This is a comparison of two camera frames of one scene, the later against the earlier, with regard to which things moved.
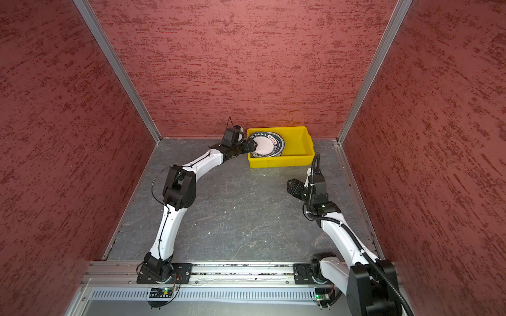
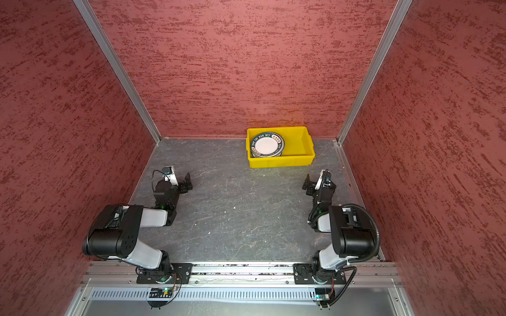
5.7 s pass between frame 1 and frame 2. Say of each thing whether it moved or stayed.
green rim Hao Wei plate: stayed
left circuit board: stayed
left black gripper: moved
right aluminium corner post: stayed
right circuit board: stayed
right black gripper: moved
